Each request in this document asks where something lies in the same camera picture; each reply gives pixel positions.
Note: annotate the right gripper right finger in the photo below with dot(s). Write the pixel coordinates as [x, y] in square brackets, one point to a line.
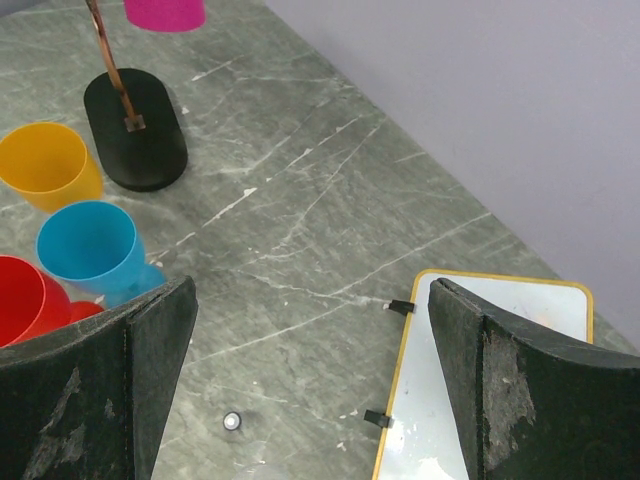
[530, 402]

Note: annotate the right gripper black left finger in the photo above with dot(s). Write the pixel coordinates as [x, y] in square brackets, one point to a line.
[91, 400]

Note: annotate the blue plastic wine glass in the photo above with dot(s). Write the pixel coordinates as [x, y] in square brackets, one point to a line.
[96, 247]

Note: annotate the pink plastic wine glass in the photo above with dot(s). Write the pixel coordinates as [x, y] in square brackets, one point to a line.
[166, 16]

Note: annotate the red plastic wine glass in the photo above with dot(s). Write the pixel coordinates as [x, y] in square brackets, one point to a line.
[34, 304]

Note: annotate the orange plastic wine glass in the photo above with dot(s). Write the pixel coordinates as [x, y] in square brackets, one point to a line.
[50, 166]

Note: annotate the white board yellow rim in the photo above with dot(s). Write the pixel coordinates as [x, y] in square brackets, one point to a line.
[419, 439]

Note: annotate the copper wire glass rack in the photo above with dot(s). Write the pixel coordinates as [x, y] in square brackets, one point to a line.
[139, 142]

